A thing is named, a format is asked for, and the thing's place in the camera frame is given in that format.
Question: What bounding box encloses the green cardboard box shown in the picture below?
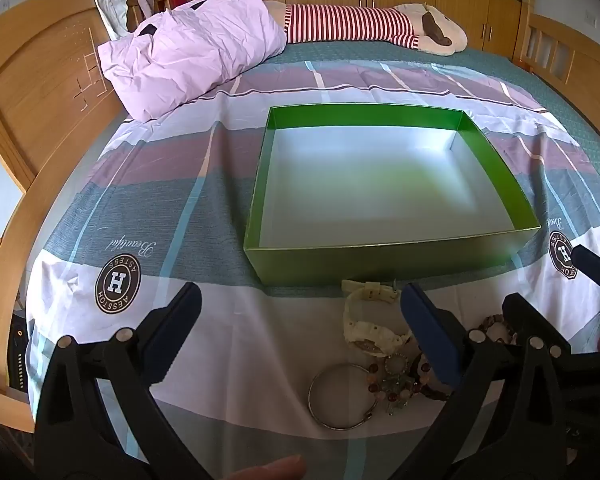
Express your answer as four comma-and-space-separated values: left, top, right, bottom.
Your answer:
243, 103, 541, 288

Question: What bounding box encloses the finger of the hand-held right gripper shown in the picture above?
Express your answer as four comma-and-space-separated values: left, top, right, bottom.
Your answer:
501, 292, 572, 359
571, 244, 600, 311

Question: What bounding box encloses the wooden headboard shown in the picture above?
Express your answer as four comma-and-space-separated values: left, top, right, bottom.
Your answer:
0, 0, 136, 436

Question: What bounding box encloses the red white bead bracelet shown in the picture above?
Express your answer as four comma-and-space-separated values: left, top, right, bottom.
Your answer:
364, 365, 383, 397

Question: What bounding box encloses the flower bead ornament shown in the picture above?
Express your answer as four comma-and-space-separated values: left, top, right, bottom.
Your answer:
375, 352, 421, 416

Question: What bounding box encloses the pink brown bead bracelet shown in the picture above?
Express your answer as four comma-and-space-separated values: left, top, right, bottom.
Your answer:
472, 314, 520, 347

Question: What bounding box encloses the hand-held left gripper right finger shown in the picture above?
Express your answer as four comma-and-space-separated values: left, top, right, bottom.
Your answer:
399, 281, 581, 480

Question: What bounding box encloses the striped plush toy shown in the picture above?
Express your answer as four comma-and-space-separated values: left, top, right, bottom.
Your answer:
265, 1, 468, 57

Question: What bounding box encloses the grey white cloth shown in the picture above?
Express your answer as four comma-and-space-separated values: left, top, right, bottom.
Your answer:
86, 0, 131, 41

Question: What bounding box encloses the dark bead bracelet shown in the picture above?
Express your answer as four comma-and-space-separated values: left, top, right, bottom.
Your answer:
410, 350, 453, 402

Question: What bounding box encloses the cream plastic wristwatch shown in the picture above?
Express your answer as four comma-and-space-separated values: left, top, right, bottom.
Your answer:
342, 280, 415, 358

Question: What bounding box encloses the person's left hand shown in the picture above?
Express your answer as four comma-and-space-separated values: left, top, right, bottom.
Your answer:
227, 454, 308, 480

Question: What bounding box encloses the printed bed sheet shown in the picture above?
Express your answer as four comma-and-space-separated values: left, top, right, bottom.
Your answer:
25, 57, 600, 480

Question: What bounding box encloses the silver metal bangle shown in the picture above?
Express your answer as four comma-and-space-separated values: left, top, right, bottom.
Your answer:
307, 364, 381, 429

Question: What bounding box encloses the wooden footboard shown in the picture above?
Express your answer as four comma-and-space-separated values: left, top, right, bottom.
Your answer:
517, 12, 600, 126

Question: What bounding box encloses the black electronic device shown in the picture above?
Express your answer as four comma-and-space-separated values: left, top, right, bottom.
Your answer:
10, 310, 31, 391

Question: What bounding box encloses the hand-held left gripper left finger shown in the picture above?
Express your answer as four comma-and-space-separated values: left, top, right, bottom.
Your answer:
32, 281, 203, 480

